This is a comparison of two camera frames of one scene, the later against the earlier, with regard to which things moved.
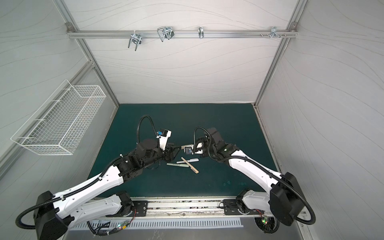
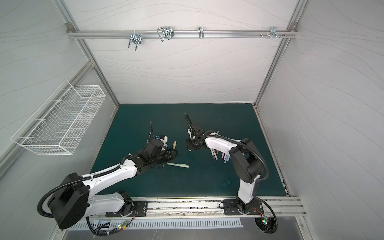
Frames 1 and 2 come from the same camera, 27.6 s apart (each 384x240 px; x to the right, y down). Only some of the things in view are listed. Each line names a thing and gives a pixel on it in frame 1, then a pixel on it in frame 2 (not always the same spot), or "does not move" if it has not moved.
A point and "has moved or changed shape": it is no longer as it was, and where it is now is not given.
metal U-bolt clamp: x=135 y=38 does not move
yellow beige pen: x=191 y=167 has moved or changed shape
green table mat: x=239 y=125 does not move
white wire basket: x=58 y=125 does not move
